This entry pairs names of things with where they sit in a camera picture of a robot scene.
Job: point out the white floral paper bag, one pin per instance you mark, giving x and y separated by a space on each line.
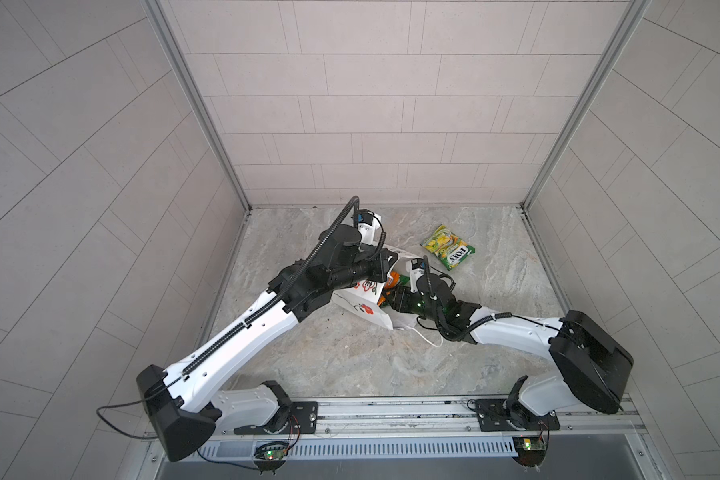
363 298

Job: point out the circuit board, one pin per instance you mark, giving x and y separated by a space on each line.
531 451
269 457

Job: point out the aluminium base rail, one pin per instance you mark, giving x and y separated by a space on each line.
419 416

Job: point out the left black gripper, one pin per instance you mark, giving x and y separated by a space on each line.
377 270

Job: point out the right circuit board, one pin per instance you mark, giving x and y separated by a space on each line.
531 451

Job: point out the left circuit board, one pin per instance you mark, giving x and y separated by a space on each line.
269 457

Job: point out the green Fox's candy pack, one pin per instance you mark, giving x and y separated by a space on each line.
450 249

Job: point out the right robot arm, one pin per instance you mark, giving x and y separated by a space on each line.
591 367

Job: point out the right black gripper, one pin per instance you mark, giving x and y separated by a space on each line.
399 301

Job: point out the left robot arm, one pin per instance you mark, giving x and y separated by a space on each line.
184 401

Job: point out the orange Fox's candy pack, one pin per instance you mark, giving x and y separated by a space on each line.
393 284

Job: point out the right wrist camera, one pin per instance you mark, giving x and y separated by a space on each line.
417 269

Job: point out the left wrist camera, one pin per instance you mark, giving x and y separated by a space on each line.
369 226

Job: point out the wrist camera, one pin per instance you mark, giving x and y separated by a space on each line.
369 226
417 269

